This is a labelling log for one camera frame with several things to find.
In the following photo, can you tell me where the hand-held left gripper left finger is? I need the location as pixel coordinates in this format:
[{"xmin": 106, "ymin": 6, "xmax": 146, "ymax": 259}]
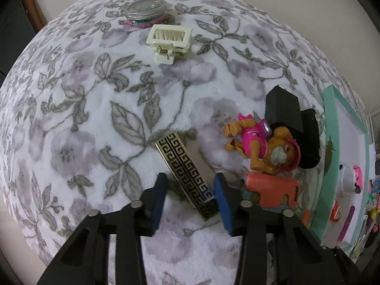
[{"xmin": 36, "ymin": 172, "xmax": 170, "ymax": 285}]

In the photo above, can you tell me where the teal cardboard box lid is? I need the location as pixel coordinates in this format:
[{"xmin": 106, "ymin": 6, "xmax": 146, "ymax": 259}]
[{"xmin": 309, "ymin": 85, "xmax": 375, "ymax": 257}]

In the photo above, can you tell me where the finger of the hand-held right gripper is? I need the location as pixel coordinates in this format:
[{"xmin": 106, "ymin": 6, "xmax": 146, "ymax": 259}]
[{"xmin": 321, "ymin": 245, "xmax": 364, "ymax": 285}]

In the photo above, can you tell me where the white wristband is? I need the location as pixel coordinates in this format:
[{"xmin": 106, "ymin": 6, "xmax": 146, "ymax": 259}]
[{"xmin": 338, "ymin": 163, "xmax": 361, "ymax": 198}]

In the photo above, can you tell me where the round metal tin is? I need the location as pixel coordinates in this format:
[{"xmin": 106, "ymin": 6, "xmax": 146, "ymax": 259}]
[{"xmin": 120, "ymin": 0, "xmax": 168, "ymax": 30}]

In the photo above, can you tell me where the small black box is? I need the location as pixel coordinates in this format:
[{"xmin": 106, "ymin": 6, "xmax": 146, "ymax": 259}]
[{"xmin": 265, "ymin": 85, "xmax": 304, "ymax": 133}]

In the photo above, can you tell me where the cream hair claw clip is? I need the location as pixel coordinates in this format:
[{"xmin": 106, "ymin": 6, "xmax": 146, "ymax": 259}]
[{"xmin": 146, "ymin": 24, "xmax": 193, "ymax": 65}]

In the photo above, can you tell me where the black gold patterned harmonica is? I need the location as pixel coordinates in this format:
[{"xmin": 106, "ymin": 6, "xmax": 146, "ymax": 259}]
[{"xmin": 155, "ymin": 131, "xmax": 219, "ymax": 221}]

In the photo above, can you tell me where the red glue tube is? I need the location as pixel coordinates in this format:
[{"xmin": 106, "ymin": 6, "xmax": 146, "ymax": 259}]
[{"xmin": 329, "ymin": 199, "xmax": 346, "ymax": 223}]

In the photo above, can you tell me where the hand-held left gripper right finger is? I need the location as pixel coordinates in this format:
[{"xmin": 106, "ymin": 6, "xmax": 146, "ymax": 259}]
[{"xmin": 214, "ymin": 172, "xmax": 339, "ymax": 285}]

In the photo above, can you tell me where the pink dog figurine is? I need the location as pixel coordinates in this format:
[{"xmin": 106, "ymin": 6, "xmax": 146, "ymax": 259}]
[{"xmin": 224, "ymin": 113, "xmax": 302, "ymax": 176}]

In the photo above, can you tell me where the purple comb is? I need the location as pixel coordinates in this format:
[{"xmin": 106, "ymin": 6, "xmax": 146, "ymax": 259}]
[{"xmin": 337, "ymin": 205, "xmax": 356, "ymax": 242}]

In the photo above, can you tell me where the black toy car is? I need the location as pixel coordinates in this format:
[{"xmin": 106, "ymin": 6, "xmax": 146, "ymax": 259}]
[{"xmin": 271, "ymin": 108, "xmax": 323, "ymax": 170}]

